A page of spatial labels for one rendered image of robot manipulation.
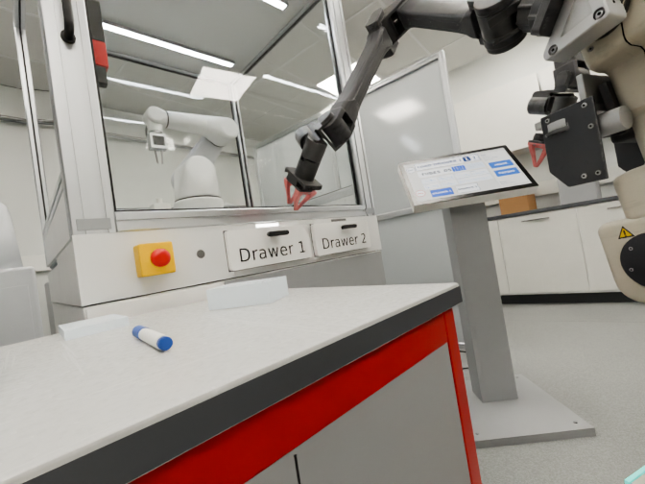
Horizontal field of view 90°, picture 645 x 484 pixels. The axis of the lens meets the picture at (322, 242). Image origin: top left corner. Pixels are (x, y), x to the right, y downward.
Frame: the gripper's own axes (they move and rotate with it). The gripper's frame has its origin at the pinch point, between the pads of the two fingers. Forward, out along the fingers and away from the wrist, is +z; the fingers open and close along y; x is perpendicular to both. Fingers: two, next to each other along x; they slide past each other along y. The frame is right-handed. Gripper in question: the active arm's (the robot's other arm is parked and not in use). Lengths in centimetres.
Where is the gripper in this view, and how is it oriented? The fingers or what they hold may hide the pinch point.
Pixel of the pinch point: (293, 204)
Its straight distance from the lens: 93.2
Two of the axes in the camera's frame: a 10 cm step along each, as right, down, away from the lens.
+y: -5.9, -6.1, 5.4
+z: -3.6, 7.9, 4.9
